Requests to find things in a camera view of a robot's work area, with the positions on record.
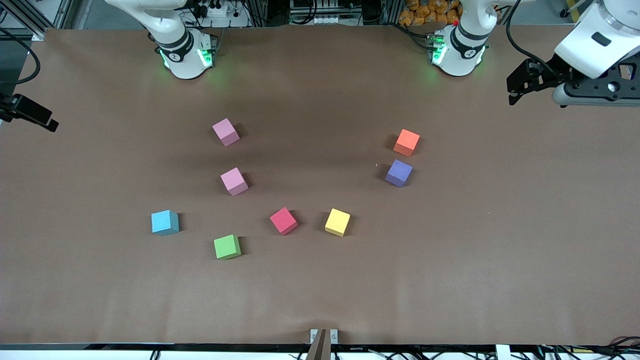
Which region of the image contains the red foam cube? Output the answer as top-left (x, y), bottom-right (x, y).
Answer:
top-left (269, 207), bottom-right (299, 236)

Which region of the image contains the white power strip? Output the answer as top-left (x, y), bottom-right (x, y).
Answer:
top-left (197, 0), bottom-right (237, 19)

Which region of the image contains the brown table cover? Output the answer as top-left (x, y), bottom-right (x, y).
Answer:
top-left (0, 24), bottom-right (640, 347)

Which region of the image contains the yellow foam cube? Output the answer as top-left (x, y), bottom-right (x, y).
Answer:
top-left (325, 208), bottom-right (351, 237)

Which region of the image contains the blue foam cube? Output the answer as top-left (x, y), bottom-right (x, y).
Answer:
top-left (151, 210), bottom-right (180, 236)

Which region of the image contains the pink foam cube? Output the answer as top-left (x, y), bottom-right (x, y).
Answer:
top-left (220, 167), bottom-right (249, 196)
top-left (212, 118), bottom-right (241, 147)

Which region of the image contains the green foam cube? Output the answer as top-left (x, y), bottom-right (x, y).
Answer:
top-left (213, 234), bottom-right (242, 260)

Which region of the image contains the aluminium frame profile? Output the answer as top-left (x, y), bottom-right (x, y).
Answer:
top-left (0, 0), bottom-right (71, 42)

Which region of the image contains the orange mesh bag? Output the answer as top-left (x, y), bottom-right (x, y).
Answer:
top-left (399, 0), bottom-right (461, 27)

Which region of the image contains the purple foam cube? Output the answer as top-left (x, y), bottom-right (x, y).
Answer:
top-left (385, 159), bottom-right (414, 188)

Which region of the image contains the orange foam cube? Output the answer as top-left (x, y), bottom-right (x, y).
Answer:
top-left (393, 129), bottom-right (421, 157)

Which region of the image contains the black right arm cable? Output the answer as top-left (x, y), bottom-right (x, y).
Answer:
top-left (0, 27), bottom-right (41, 86)

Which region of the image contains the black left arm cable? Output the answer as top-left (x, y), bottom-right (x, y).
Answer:
top-left (505, 0), bottom-right (548, 65)

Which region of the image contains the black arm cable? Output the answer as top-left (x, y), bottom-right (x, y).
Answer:
top-left (505, 0), bottom-right (548, 65)
top-left (0, 27), bottom-right (41, 86)

